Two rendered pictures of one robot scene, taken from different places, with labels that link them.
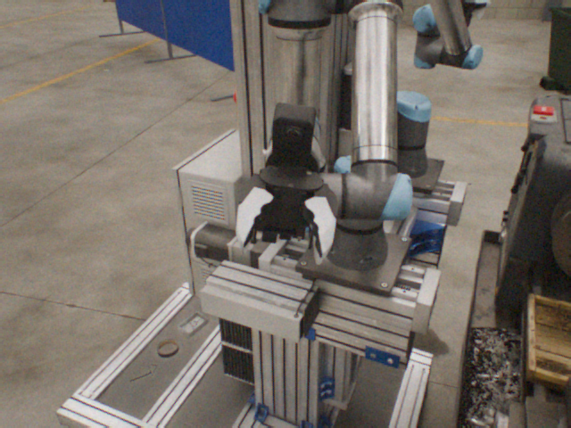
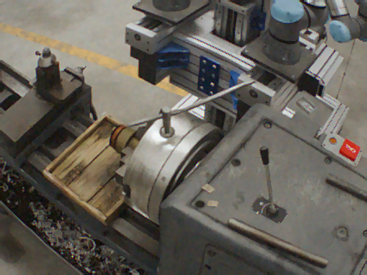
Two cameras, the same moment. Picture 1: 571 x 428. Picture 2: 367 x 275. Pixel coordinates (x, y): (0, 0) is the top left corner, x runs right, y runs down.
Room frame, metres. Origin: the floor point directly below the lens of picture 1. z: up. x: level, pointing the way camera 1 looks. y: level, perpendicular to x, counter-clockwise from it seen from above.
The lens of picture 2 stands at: (1.31, -1.81, 2.22)
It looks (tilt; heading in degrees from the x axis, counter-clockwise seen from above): 47 degrees down; 99
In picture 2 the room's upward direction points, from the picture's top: 5 degrees clockwise
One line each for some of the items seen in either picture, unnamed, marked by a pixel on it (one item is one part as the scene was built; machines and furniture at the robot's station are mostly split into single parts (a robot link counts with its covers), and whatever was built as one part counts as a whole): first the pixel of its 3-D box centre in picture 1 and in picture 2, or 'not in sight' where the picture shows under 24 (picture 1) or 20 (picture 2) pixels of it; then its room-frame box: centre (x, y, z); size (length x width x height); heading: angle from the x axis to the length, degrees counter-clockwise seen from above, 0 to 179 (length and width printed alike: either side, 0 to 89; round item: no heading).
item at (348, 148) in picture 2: (542, 111); (349, 151); (1.63, -0.85, 1.26); 0.06 x 0.06 x 0.02; 67
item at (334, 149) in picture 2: (542, 121); (341, 154); (1.61, -0.85, 1.23); 0.13 x 0.08 x 0.05; 157
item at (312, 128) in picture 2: (543, 134); (303, 128); (1.48, -0.79, 1.24); 0.09 x 0.08 x 0.03; 157
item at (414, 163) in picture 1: (405, 153); (283, 42); (1.40, -0.35, 1.21); 0.15 x 0.15 x 0.10
